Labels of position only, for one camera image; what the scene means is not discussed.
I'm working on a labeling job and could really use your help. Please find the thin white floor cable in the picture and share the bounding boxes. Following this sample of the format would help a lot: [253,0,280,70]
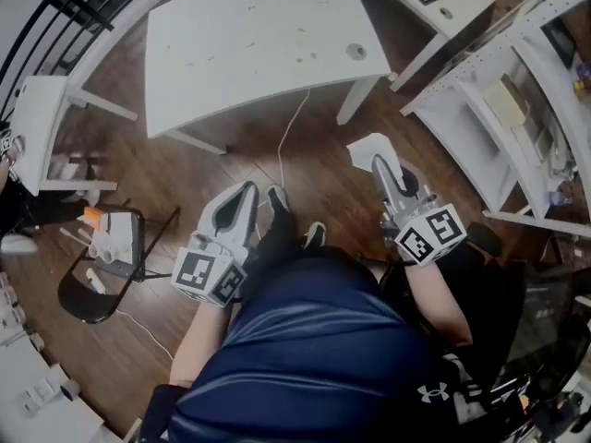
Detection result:
[275,88,311,194]

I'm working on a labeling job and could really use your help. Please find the person's right shoe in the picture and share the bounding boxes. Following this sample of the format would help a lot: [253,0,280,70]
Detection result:
[302,221,328,249]

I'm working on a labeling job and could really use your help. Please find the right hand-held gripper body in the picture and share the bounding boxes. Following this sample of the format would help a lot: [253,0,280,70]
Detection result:
[379,193,467,267]

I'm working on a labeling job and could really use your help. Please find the person's left forearm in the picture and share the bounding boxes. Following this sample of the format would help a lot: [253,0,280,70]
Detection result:
[168,293,237,387]

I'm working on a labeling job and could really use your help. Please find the white charger cable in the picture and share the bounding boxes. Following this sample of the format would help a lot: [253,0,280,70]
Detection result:
[115,309,175,360]

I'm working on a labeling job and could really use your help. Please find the black stair railing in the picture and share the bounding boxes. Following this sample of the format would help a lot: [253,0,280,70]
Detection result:
[0,0,172,119]

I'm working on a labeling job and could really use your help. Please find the orange box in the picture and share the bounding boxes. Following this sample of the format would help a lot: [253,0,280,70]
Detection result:
[82,205,110,230]

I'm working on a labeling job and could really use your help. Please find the small white side table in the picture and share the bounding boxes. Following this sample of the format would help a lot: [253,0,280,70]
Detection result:
[8,75,139,198]

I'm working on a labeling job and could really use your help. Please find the black folding chair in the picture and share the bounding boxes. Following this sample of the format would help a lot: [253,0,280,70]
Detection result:
[57,198,181,325]

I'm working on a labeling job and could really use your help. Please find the person's right forearm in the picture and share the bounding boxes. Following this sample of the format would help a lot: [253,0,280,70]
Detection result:
[404,259,475,348]

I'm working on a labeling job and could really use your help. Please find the white shelf unit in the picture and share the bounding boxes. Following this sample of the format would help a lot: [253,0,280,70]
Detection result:
[399,0,591,239]

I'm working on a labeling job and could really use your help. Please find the white desk with grommet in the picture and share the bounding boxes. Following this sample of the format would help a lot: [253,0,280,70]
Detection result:
[348,0,498,94]

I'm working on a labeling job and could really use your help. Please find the person's shoe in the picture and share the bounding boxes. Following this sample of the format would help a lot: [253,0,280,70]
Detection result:
[302,221,328,249]
[266,185,290,214]

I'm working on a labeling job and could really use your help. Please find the person's left shoe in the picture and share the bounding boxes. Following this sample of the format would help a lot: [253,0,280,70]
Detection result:
[266,185,290,214]

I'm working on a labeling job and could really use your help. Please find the white wiping cloth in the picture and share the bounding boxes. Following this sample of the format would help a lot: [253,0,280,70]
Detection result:
[345,132,404,180]

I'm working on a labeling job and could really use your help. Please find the person's navy shirt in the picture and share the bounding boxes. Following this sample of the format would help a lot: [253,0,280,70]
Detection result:
[142,245,493,443]

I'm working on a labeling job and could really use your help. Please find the white stained table top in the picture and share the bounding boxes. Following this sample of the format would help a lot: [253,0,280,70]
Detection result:
[145,0,393,156]

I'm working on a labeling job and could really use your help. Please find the person's black trousers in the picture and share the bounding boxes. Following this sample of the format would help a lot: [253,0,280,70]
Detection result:
[251,200,333,271]

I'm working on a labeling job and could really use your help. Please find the black office chair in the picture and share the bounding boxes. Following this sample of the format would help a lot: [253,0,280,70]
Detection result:
[465,221,591,443]

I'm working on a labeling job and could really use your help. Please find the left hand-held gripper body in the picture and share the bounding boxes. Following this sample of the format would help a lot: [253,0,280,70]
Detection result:
[170,233,254,311]

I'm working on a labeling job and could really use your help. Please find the white papers on chair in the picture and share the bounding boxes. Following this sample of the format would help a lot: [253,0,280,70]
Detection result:
[99,212,142,267]

